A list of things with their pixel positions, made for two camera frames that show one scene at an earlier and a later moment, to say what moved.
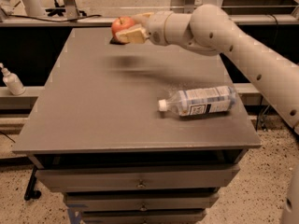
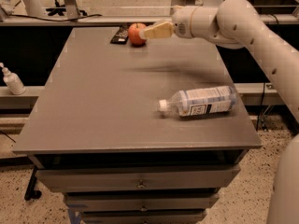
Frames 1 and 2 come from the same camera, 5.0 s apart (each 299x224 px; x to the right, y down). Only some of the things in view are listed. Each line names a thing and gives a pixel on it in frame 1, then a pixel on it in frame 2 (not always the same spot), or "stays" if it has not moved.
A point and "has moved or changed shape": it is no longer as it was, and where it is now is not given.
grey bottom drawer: [144, 217] stays
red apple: [121, 23] has moved or changed shape
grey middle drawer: [140, 200] stays
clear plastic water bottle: [191, 102] stays
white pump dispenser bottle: [12, 81] stays
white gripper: [156, 27] -> [181, 24]
